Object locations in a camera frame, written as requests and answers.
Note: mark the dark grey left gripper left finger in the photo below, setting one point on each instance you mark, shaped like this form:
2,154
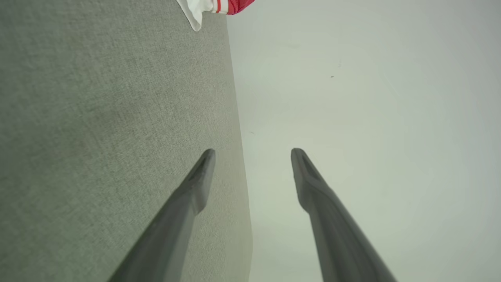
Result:
172,235

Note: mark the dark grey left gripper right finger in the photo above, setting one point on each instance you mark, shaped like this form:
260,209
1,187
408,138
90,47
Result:
336,243

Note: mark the red jersey with striped trim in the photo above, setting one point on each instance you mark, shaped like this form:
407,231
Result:
195,11

